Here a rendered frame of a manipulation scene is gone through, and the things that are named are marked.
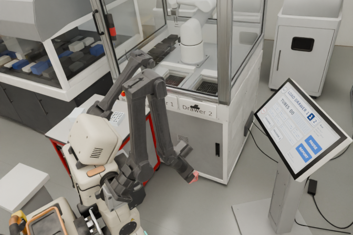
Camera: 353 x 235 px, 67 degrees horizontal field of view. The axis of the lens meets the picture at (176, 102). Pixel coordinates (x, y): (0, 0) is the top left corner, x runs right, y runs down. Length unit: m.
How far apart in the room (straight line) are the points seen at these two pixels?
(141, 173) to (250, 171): 1.73
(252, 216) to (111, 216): 1.28
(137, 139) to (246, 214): 1.56
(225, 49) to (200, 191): 1.38
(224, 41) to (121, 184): 0.97
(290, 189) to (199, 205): 0.88
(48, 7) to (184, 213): 1.93
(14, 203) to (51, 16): 1.31
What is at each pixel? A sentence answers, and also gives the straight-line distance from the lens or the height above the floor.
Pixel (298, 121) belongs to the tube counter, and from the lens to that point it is 1.53.
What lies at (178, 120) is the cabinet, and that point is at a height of 0.67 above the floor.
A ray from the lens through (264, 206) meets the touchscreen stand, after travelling 2.43.
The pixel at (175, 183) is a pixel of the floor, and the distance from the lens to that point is 2.59.
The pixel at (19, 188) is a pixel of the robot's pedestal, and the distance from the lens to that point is 2.00.
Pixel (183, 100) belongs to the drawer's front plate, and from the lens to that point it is 1.96.
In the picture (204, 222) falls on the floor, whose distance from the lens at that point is 2.37.
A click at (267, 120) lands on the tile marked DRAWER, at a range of 1.66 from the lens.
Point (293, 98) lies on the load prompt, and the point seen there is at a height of 1.15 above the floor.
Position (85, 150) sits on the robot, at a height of 1.34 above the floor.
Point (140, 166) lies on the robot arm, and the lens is 1.05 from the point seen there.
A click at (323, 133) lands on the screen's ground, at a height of 1.15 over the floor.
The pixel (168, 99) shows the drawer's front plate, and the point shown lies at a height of 0.90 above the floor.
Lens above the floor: 2.07
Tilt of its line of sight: 37 degrees down
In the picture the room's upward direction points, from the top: 7 degrees counter-clockwise
